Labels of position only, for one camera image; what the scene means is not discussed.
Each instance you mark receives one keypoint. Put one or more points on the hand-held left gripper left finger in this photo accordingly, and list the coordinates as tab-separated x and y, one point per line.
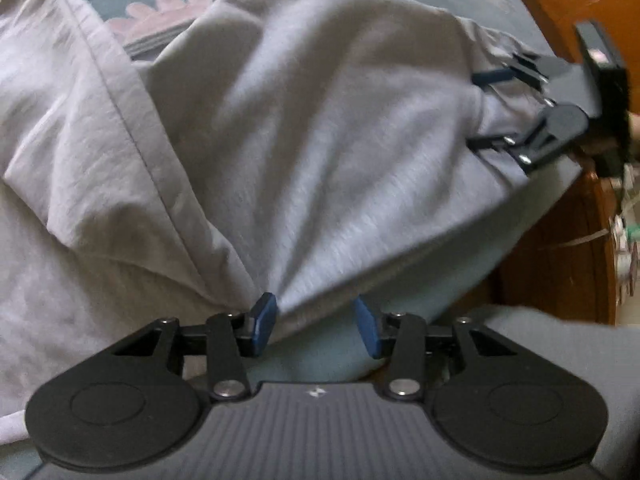
262	327

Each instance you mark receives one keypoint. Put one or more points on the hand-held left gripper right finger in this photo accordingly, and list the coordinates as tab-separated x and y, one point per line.
367	327

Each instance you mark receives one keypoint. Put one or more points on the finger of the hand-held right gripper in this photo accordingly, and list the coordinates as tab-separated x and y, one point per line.
492	77
515	140

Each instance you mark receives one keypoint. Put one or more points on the grey sweatpants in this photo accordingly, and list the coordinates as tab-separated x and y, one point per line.
300	135

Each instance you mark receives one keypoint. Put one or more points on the teal floral bed sheet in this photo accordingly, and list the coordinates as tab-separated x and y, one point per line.
310	355

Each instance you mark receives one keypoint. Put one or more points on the wooden nightstand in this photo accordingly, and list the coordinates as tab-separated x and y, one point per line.
560	260

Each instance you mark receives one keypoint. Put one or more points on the white and green object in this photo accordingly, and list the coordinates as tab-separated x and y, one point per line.
625	240

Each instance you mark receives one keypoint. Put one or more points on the person's grey trouser leg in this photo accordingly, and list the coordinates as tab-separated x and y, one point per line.
550	350

